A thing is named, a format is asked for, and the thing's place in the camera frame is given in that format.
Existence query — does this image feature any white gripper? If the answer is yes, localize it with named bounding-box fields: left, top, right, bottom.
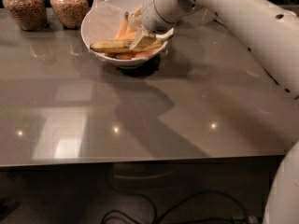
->
left=129, top=0, right=165, bottom=50

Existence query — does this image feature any yellow banana with sticker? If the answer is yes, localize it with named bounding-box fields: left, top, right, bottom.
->
left=90, top=35, right=173, bottom=53

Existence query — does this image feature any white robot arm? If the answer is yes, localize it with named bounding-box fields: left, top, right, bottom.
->
left=130, top=0, right=299, bottom=99

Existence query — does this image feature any orange banana left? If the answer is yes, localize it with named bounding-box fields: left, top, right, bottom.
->
left=115, top=12, right=129, bottom=39

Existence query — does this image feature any orange banana under yellow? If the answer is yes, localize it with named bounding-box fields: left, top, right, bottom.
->
left=106, top=32, right=161, bottom=60

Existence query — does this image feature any white ceramic bowl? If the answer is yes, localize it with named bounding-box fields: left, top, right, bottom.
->
left=80, top=0, right=175, bottom=69

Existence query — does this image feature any white paper bowl liner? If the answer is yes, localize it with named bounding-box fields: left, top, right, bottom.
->
left=80, top=0, right=145, bottom=47

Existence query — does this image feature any white sign stand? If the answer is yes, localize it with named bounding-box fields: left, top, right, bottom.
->
left=183, top=8, right=217, bottom=26

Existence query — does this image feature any glass jar far left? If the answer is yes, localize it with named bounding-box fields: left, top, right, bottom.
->
left=2, top=0, right=47, bottom=31

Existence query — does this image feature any black cable on floor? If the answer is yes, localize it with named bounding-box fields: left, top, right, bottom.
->
left=100, top=175, right=251, bottom=224

